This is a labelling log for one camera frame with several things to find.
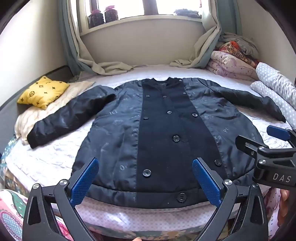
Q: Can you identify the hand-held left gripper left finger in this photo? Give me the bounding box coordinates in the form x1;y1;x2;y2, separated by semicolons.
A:
22;157;100;241

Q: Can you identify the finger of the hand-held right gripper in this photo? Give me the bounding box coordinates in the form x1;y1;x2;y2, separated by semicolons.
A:
235;135;269;158
266;125;296;148

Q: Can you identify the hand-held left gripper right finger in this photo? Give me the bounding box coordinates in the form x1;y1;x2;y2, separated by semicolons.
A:
192;158;270;241

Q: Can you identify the dark navy buttoned jacket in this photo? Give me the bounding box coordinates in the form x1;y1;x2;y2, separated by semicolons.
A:
26;77;287;209

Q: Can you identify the person's right hand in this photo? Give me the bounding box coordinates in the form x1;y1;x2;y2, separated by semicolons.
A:
279;189;291;227

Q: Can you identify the white quilted bed cover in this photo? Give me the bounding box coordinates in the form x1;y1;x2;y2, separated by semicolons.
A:
5;64;294;232

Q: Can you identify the grey polka dot quilt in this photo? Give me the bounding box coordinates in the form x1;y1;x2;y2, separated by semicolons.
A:
250;62;296;129

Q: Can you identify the pink floral quilt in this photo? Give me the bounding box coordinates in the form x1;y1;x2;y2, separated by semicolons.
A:
206;50;258;81

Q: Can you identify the cream textured blanket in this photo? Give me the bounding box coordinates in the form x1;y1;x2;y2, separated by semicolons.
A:
14;80;96;145

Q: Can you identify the leopard print blanket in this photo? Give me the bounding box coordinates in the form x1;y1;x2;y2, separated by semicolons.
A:
218;41;260;68

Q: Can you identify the grey-green curtain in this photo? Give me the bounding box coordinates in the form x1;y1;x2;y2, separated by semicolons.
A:
58;0;93;75
199;14;222;69

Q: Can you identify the grey crumpled cloth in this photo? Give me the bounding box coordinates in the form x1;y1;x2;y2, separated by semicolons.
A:
217;32;259;58

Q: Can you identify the yellow patterned pillow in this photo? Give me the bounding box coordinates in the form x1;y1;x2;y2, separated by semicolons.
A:
17;75;70;110

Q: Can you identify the beige curtain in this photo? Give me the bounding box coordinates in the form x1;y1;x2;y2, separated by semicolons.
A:
69;0;135;76
170;0;222;69

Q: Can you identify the dark glass jar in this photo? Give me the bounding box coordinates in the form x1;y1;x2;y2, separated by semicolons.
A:
104;6;119;23
89;9;104;29

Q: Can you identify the white framed window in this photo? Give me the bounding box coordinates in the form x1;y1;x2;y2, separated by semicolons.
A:
77;0;210;36

